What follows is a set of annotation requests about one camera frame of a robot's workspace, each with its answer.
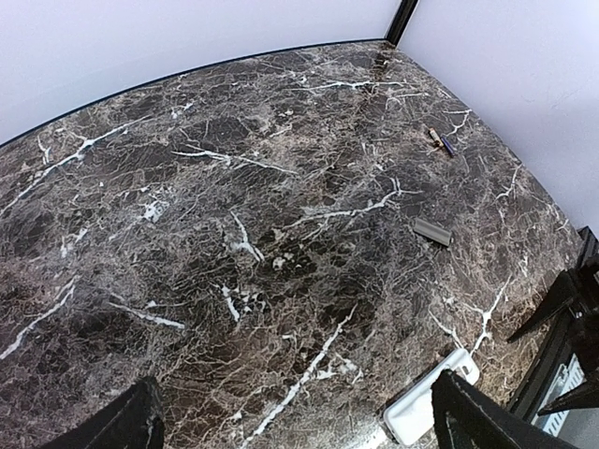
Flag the purple AAA battery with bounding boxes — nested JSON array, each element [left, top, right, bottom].
[[441, 137, 455, 157]]

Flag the white slotted cable duct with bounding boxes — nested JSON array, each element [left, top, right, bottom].
[[533, 353, 591, 439]]

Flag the gold AAA battery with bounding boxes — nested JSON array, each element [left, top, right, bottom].
[[428, 127, 444, 148]]

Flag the right black frame post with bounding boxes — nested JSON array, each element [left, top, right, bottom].
[[385, 0, 418, 47]]

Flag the black front rail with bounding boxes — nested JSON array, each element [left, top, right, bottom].
[[508, 226, 598, 422]]

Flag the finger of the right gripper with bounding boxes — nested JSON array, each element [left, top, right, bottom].
[[537, 383, 599, 416], [506, 268, 598, 342]]

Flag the grey battery cover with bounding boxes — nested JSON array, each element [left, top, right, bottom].
[[413, 218, 452, 247]]

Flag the white remote control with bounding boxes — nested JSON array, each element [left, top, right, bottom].
[[383, 348, 480, 445]]

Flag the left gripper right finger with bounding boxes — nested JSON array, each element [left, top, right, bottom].
[[431, 369, 572, 449]]

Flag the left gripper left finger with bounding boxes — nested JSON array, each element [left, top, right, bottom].
[[44, 376, 165, 449]]

